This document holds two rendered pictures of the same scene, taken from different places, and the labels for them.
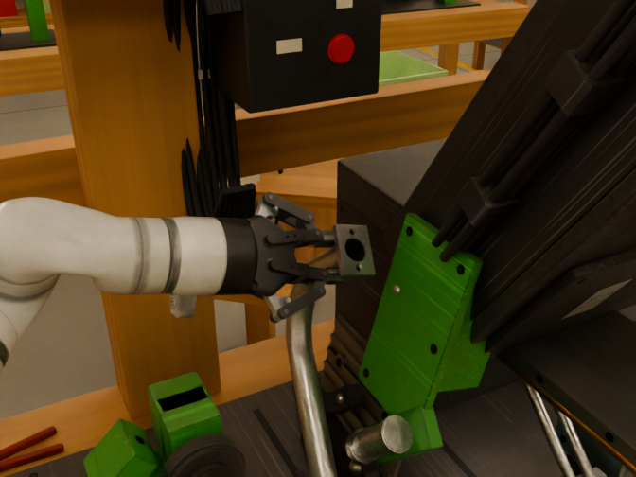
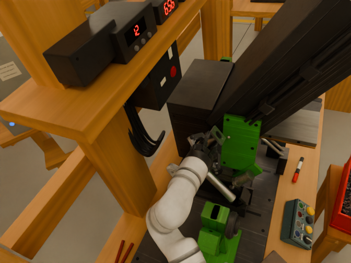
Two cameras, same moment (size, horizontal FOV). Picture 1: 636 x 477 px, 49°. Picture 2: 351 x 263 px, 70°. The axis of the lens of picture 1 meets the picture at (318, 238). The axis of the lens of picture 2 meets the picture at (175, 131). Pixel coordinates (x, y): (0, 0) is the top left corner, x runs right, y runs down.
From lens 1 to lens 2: 0.47 m
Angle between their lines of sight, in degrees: 29
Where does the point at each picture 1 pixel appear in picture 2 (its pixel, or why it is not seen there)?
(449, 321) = (256, 139)
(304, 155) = not seen: hidden behind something
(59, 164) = (83, 164)
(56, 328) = (14, 200)
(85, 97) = (98, 140)
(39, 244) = (184, 210)
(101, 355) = not seen: hidden behind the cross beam
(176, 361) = (146, 192)
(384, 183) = (191, 103)
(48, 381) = not seen: hidden behind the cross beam
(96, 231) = (184, 190)
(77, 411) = (121, 229)
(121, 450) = (211, 238)
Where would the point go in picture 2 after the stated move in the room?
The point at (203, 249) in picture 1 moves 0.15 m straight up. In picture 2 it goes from (202, 169) to (197, 130)
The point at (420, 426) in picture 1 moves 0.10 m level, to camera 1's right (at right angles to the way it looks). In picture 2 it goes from (255, 168) to (274, 152)
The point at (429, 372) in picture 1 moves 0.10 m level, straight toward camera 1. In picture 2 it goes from (253, 154) to (274, 176)
